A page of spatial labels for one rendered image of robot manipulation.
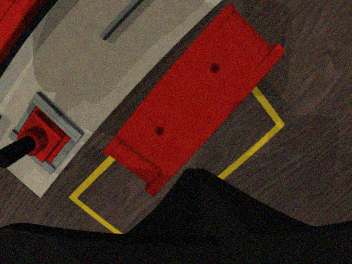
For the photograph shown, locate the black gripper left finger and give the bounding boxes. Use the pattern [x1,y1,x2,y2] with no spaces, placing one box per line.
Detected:
[0,168,221,264]

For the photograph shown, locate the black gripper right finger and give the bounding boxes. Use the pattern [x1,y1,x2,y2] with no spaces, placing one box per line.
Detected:
[196,169,352,264]

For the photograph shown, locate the yellow rectangular outline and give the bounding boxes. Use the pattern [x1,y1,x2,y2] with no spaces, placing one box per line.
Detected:
[69,87,284,235]

